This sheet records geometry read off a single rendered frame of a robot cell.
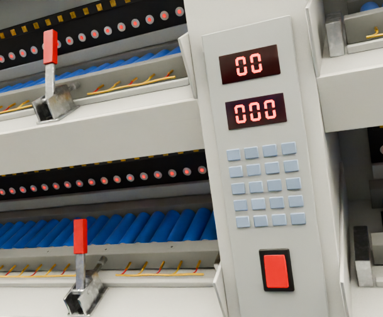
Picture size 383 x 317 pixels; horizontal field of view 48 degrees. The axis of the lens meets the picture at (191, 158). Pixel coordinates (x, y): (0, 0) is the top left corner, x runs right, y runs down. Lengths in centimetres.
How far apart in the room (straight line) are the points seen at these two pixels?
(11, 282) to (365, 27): 46
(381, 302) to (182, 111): 22
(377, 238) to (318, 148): 12
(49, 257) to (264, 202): 29
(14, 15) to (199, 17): 43
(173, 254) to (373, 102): 25
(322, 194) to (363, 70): 9
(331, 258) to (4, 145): 33
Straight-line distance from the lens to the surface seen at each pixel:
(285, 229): 34
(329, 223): 34
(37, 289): 54
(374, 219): 49
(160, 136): 38
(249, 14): 35
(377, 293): 40
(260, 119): 34
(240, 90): 34
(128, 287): 47
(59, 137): 43
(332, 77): 33
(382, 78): 34
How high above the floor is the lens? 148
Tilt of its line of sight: 3 degrees down
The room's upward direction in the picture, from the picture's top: 8 degrees counter-clockwise
